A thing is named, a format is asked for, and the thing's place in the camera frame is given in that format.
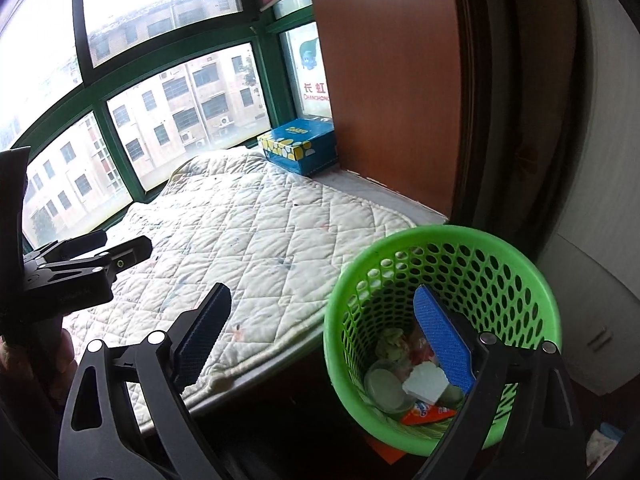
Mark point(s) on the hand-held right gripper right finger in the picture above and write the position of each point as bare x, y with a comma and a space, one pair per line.
442, 335

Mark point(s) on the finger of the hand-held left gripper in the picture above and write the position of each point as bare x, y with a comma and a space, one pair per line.
125, 255
75, 244

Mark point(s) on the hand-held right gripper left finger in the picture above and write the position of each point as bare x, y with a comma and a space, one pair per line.
202, 335

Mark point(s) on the pink snack packet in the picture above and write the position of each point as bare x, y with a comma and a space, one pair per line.
419, 352

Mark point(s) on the clear wrapper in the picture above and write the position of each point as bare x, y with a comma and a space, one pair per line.
394, 345

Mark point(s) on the white foam block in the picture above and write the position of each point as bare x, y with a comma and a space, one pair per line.
425, 384

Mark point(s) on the clear plastic cup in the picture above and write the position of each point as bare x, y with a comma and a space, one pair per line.
385, 386

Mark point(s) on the orange printed snack packet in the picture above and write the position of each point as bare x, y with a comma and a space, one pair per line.
425, 412

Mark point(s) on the green plastic basket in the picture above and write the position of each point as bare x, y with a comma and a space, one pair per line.
440, 232

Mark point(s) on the person's left hand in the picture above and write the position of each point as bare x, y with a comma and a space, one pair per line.
20, 375

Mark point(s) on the white quilted mat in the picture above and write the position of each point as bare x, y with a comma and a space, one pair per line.
250, 240

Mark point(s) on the orange plastic piece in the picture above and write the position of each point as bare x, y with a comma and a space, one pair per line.
385, 452

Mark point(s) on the beige apartment building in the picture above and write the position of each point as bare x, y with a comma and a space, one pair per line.
175, 105

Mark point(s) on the white wardrobe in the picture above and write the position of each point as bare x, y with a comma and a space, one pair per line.
600, 260

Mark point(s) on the floral cloth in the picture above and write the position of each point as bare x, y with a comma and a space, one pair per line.
602, 452

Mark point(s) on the blue tissue box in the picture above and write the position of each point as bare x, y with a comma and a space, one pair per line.
295, 147

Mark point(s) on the brown floral curtain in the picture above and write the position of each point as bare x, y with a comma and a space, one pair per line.
515, 110

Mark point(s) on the white printed box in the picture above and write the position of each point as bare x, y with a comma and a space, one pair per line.
315, 95

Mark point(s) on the brown wooden panel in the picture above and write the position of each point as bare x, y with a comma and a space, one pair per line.
390, 85

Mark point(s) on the green window frame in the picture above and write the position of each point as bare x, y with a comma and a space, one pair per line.
267, 85

